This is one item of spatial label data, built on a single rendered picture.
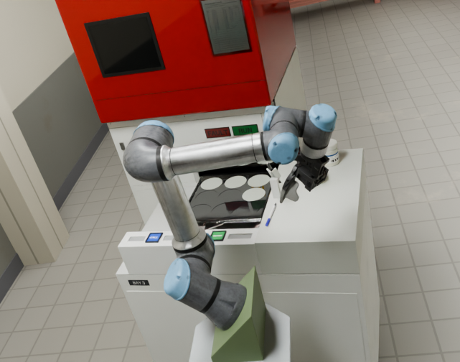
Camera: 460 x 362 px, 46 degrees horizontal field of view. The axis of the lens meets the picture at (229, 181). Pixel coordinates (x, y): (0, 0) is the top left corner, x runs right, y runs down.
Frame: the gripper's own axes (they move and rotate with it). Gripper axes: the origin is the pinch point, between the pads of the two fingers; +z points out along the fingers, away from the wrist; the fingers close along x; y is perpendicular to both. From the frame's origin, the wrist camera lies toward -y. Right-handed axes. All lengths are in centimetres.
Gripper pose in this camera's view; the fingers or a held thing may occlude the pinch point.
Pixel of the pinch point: (294, 189)
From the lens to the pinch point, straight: 171.9
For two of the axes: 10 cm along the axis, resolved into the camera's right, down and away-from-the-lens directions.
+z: -0.9, 6.4, 7.6
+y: 6.8, 5.9, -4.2
